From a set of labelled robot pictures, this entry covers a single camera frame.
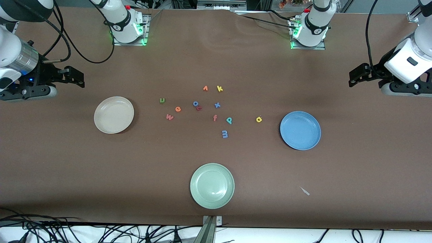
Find pale green round plate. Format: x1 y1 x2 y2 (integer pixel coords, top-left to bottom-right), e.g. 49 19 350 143
190 163 235 209

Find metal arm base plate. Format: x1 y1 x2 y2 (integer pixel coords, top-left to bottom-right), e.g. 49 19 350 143
112 14 150 46
290 19 326 50

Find thin black cable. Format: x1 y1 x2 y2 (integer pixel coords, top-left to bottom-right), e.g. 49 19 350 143
236 13 297 30

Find tangled black cables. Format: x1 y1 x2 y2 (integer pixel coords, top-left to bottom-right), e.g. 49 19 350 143
0 208 203 243

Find grey metal equipment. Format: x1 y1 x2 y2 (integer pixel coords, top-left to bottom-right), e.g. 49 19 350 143
197 0 247 11

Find orange flower decoration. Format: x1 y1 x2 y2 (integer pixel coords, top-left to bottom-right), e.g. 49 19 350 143
278 0 304 9

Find brown table cover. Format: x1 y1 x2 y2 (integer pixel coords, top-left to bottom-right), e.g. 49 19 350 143
0 6 432 231

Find beige round plate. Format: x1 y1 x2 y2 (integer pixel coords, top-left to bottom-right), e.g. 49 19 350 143
94 97 135 134

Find metal table bracket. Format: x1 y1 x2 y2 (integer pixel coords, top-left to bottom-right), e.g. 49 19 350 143
193 216 223 243

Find blue round plate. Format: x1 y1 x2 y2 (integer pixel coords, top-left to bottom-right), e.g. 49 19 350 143
280 111 321 151

